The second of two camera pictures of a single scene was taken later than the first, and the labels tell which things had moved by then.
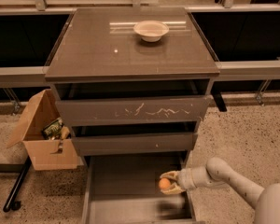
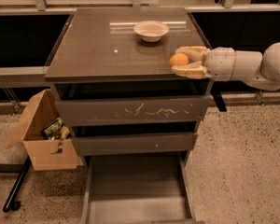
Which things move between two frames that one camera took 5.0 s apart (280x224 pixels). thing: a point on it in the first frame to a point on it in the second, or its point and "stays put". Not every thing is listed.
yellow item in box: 64,132 stays put
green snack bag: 52,130 stays put
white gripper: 186,178 to 220,63
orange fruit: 164,183 to 178,59
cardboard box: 47,133 stays put
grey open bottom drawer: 126,189 stays put
